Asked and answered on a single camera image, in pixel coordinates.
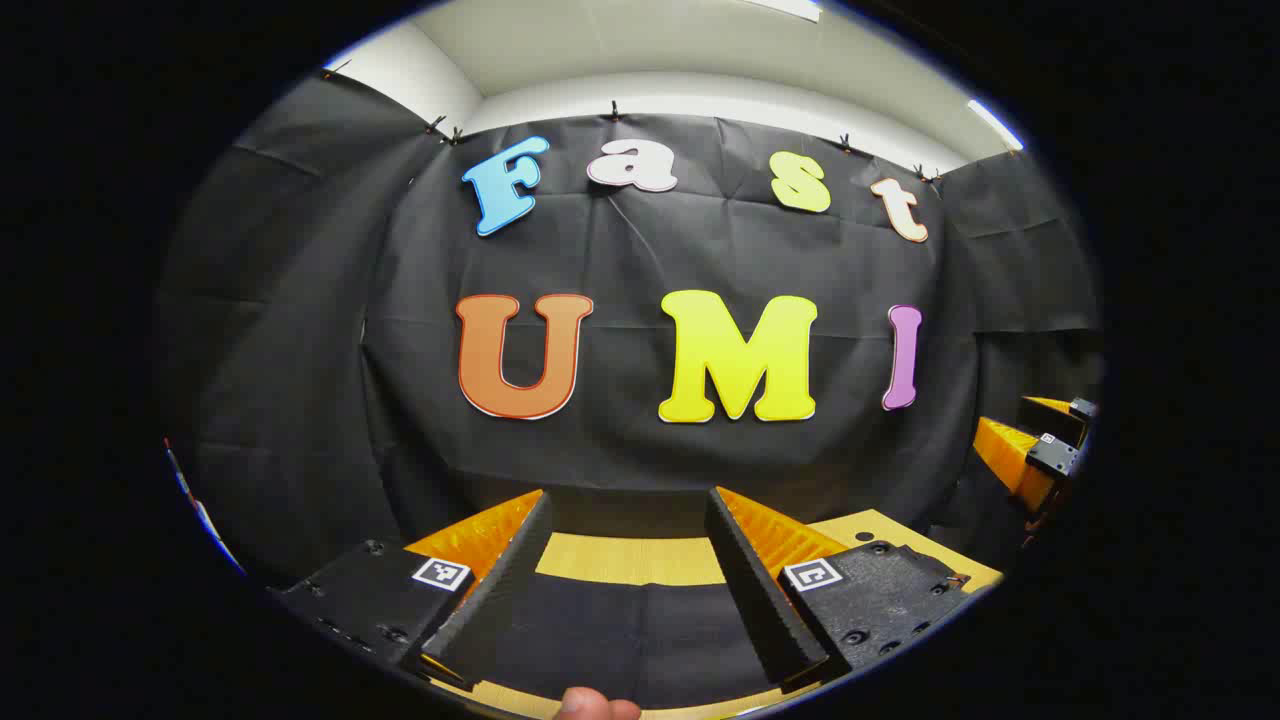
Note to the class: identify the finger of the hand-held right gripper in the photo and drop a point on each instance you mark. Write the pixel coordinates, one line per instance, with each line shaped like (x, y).
(1005, 450)
(1050, 422)

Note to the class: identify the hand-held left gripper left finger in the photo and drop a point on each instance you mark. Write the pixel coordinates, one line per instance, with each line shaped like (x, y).
(490, 610)

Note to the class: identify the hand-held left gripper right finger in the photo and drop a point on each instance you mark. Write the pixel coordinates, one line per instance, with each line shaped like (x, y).
(765, 610)

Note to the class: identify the dark grey jeans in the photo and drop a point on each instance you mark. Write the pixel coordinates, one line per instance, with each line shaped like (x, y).
(640, 640)

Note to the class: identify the ceiling light panel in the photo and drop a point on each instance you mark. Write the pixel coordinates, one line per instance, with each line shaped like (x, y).
(995, 124)
(785, 8)

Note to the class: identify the black backdrop cloth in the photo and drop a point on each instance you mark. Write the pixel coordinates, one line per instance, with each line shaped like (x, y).
(620, 250)

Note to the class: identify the row of black cloth clips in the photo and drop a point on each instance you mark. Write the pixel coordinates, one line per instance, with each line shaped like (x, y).
(615, 110)

